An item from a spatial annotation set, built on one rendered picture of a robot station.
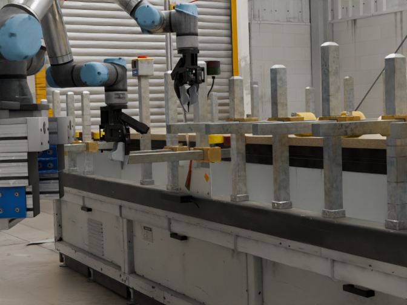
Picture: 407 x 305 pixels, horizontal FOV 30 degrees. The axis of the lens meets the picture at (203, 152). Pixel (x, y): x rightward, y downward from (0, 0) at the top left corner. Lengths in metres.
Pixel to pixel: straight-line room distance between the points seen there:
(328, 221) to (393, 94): 0.40
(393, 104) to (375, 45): 10.36
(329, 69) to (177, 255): 1.70
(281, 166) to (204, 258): 1.11
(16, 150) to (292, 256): 0.85
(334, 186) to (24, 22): 0.91
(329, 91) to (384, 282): 0.51
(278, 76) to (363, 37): 10.18
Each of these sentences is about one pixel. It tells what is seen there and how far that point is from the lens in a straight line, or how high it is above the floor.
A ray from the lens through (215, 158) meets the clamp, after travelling 2.61.
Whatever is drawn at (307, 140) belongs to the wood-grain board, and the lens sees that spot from 2.47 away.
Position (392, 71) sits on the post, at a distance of 1.84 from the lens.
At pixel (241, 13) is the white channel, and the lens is 4.32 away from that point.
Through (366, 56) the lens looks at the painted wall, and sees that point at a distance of 12.32.
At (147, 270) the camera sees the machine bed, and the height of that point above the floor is 0.21.
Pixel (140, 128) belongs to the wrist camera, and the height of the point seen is 0.95.
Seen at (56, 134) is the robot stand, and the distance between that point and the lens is 2.55.
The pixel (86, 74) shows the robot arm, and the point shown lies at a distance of 2.39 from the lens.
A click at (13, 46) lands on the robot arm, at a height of 1.17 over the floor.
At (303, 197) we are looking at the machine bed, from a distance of 2.53.
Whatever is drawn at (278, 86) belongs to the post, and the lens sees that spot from 2.23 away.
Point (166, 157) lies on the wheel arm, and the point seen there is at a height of 0.85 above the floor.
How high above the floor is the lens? 0.99
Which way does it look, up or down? 3 degrees down
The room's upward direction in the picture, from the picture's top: 2 degrees counter-clockwise
